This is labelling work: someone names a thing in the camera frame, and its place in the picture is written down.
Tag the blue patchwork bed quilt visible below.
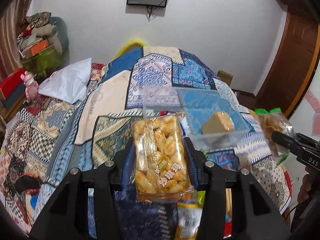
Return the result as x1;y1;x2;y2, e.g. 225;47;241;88
1;47;291;234

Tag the striped brown curtain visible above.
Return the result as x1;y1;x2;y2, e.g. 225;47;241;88
1;0;31;80

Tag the person's right hand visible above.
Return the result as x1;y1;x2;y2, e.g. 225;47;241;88
297;166;317;204

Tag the orange flat box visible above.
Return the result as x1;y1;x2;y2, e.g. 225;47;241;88
22;39;49;60

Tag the yellow barcode snack bag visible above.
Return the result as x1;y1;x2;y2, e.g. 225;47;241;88
175;191;205;239

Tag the tan cracker snack pack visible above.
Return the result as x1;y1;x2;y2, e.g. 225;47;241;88
201;112;235;134

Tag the clear plastic storage bin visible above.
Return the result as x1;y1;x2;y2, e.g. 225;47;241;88
143;86;249;152

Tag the green storage box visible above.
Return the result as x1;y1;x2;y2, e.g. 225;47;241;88
22;46;63;78

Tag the brown wooden door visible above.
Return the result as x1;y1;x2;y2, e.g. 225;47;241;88
255;0;319;117

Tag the red gift box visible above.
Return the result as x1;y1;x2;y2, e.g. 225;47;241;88
0;67;25;100

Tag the white pillow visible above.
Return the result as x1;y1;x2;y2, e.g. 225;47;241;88
39;58;92;104

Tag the yellow round object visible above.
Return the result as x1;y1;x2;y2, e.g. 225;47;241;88
114;38;149;59

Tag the yellow rice puff pack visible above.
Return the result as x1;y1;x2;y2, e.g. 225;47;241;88
131;115;194;203

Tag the cardboard box on floor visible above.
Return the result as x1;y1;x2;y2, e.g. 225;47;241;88
217;70;233;86

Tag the green top cookie bag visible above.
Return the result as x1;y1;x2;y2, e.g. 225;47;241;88
254;107;296;166

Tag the grey plush cushion pile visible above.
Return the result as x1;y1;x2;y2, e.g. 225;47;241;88
17;12;69;54

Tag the pink plush toy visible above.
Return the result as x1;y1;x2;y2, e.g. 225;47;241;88
21;71;39;103

